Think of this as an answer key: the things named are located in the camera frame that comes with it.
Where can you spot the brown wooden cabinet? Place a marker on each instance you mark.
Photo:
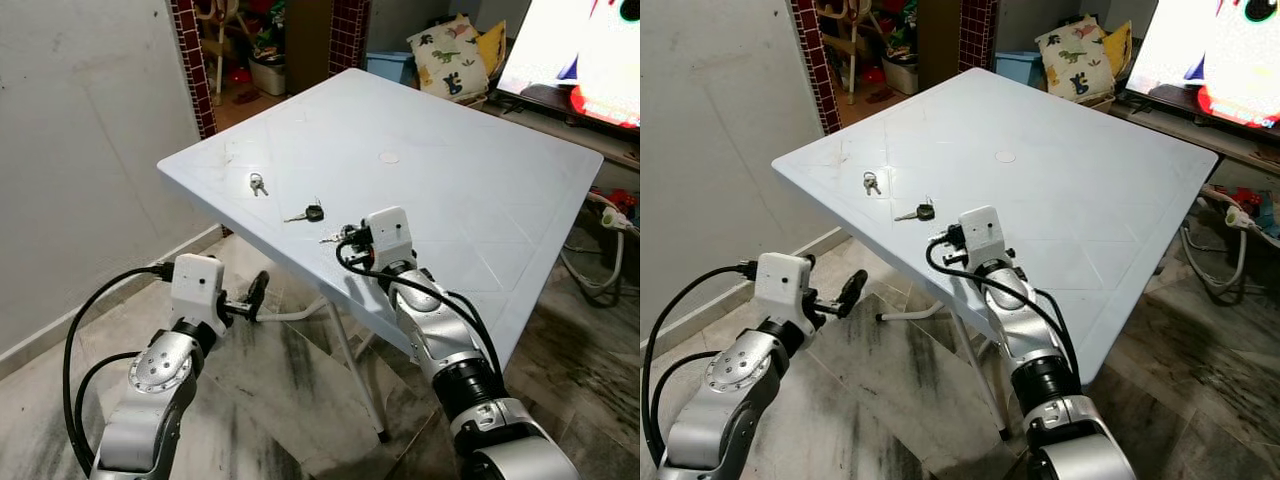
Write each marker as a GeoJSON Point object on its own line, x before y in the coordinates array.
{"type": "Point", "coordinates": [937, 40]}
{"type": "Point", "coordinates": [308, 40]}

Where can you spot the red brick tiled pillar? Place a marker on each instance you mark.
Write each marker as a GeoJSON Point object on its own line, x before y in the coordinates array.
{"type": "Point", "coordinates": [975, 30]}
{"type": "Point", "coordinates": [815, 60]}
{"type": "Point", "coordinates": [348, 30]}
{"type": "Point", "coordinates": [192, 60]}

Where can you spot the silver key bunch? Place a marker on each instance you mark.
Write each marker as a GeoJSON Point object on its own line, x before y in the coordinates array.
{"type": "Point", "coordinates": [328, 238]}

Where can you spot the white folding table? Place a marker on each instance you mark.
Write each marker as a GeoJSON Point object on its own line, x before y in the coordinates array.
{"type": "Point", "coordinates": [1040, 150]}
{"type": "Point", "coordinates": [420, 150]}

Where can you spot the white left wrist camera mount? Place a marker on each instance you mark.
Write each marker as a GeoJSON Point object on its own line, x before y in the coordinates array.
{"type": "Point", "coordinates": [195, 290]}
{"type": "Point", "coordinates": [782, 290]}

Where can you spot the small silver key pair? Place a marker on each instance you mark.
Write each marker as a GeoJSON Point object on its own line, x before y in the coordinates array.
{"type": "Point", "coordinates": [257, 184]}
{"type": "Point", "coordinates": [872, 184]}

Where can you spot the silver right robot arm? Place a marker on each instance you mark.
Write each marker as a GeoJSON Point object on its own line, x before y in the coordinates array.
{"type": "Point", "coordinates": [440, 340]}
{"type": "Point", "coordinates": [1030, 330]}

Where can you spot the small white basket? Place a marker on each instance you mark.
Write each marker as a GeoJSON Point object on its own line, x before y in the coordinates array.
{"type": "Point", "coordinates": [900, 72]}
{"type": "Point", "coordinates": [268, 75]}

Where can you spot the brown television shelf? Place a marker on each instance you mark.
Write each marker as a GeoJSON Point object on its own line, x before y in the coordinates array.
{"type": "Point", "coordinates": [1200, 135]}
{"type": "Point", "coordinates": [600, 140]}

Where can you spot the black headed key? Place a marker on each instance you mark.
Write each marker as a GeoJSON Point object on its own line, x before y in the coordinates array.
{"type": "Point", "coordinates": [925, 212]}
{"type": "Point", "coordinates": [314, 212]}

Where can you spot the white dinosaur print pillow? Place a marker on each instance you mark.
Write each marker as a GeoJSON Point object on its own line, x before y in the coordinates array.
{"type": "Point", "coordinates": [1075, 55]}
{"type": "Point", "coordinates": [448, 55]}

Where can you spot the yellow pillow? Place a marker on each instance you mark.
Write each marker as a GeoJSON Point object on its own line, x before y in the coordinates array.
{"type": "Point", "coordinates": [492, 45]}
{"type": "Point", "coordinates": [1120, 45]}

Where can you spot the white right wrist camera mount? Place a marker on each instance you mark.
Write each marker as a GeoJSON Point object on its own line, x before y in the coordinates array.
{"type": "Point", "coordinates": [985, 235]}
{"type": "Point", "coordinates": [390, 235]}

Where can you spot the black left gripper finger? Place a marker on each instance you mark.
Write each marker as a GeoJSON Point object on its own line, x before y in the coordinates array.
{"type": "Point", "coordinates": [258, 292]}
{"type": "Point", "coordinates": [853, 290]}

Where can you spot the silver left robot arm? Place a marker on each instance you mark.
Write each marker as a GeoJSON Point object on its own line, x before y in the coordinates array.
{"type": "Point", "coordinates": [150, 400]}
{"type": "Point", "coordinates": [730, 400]}

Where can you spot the black framed television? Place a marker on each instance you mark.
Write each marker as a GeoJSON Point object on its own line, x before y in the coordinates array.
{"type": "Point", "coordinates": [580, 50]}
{"type": "Point", "coordinates": [1210, 50]}

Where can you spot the light blue plastic box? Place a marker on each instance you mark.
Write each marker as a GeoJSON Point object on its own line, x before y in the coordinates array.
{"type": "Point", "coordinates": [390, 65]}
{"type": "Point", "coordinates": [1018, 65]}

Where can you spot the grey tube frame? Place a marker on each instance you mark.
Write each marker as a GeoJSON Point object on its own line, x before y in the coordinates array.
{"type": "Point", "coordinates": [1210, 275]}
{"type": "Point", "coordinates": [590, 280]}

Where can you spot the white and green toy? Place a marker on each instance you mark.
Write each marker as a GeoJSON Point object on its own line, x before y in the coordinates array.
{"type": "Point", "coordinates": [1240, 215]}

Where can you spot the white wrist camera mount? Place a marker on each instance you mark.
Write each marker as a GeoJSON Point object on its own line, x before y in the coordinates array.
{"type": "Point", "coordinates": [985, 235]}
{"type": "Point", "coordinates": [390, 235]}
{"type": "Point", "coordinates": [782, 290]}
{"type": "Point", "coordinates": [195, 290]}

